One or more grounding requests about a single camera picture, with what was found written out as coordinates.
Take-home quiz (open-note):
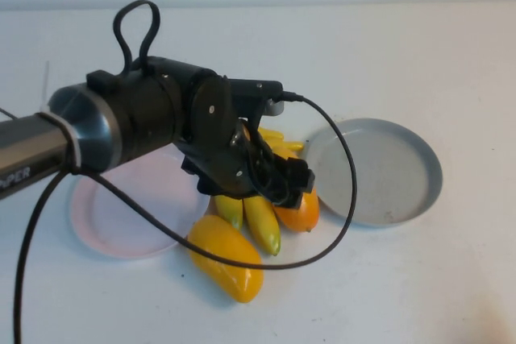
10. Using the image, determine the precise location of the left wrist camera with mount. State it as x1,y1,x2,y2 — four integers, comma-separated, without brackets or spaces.
225,77,286,127

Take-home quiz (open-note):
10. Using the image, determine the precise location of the short-stemmed yellow banana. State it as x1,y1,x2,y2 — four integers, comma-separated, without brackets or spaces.
213,126,285,233

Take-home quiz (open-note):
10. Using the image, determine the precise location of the orange-tinted mango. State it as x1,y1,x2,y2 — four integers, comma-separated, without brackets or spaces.
273,186,320,234

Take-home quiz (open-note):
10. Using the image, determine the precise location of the black left camera cable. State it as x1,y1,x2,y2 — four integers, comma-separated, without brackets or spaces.
11,92,360,344

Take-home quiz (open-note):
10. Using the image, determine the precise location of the yellow mango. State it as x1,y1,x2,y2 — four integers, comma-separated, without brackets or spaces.
187,214,265,304

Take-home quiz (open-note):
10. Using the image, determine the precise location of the grey-blue round plate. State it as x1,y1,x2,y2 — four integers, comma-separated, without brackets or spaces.
306,118,443,229

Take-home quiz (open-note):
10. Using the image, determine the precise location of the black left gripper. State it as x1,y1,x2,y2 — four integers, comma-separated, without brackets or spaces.
180,117,316,209

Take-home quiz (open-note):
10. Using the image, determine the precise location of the pink round plate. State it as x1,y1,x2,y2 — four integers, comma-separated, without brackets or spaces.
69,146,210,259

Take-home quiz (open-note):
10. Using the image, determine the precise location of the black looped left wrist cable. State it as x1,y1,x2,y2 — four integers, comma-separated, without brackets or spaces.
113,0,161,75

